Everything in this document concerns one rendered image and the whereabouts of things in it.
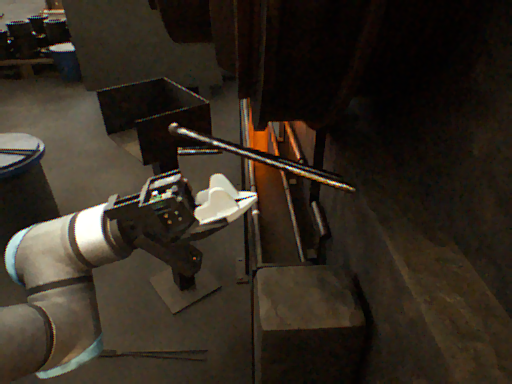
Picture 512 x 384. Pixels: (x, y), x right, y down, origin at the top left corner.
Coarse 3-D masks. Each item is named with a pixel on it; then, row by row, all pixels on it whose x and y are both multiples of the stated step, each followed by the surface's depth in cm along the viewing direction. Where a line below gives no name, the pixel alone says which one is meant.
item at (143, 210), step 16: (160, 176) 56; (176, 176) 54; (144, 192) 53; (160, 192) 54; (176, 192) 52; (112, 208) 52; (128, 208) 52; (144, 208) 50; (160, 208) 52; (176, 208) 51; (192, 208) 56; (112, 224) 53; (128, 224) 55; (144, 224) 55; (160, 224) 52; (176, 224) 54; (128, 240) 55; (176, 240) 55
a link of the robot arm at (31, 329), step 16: (32, 304) 49; (0, 320) 43; (16, 320) 45; (32, 320) 46; (48, 320) 48; (0, 336) 42; (16, 336) 43; (32, 336) 45; (48, 336) 47; (0, 352) 41; (16, 352) 43; (32, 352) 45; (48, 352) 47; (0, 368) 41; (16, 368) 43; (32, 368) 46
